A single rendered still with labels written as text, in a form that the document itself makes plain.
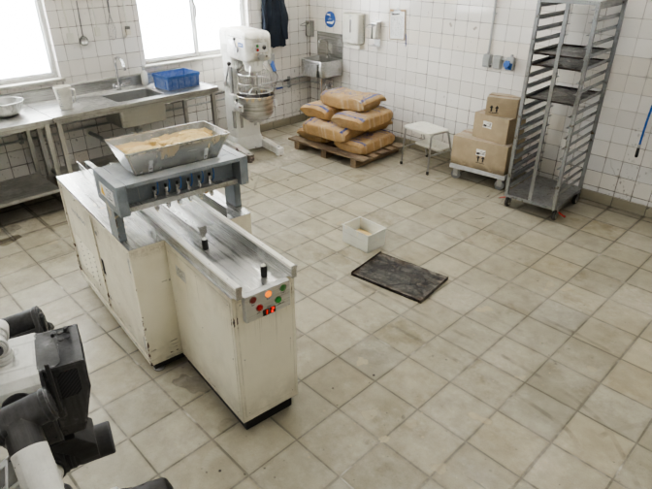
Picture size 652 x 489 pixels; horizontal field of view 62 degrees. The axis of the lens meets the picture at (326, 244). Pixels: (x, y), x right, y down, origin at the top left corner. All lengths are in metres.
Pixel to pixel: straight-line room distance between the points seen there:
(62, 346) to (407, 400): 1.89
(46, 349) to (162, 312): 1.35
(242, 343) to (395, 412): 0.96
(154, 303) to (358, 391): 1.22
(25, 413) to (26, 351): 0.27
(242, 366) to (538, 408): 1.61
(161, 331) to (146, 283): 0.33
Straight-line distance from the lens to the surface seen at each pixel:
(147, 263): 2.96
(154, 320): 3.14
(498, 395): 3.25
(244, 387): 2.72
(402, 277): 4.07
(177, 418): 3.09
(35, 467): 1.65
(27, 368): 1.82
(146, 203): 2.87
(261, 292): 2.42
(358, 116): 6.12
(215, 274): 2.47
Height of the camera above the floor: 2.17
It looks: 29 degrees down
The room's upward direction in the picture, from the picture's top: straight up
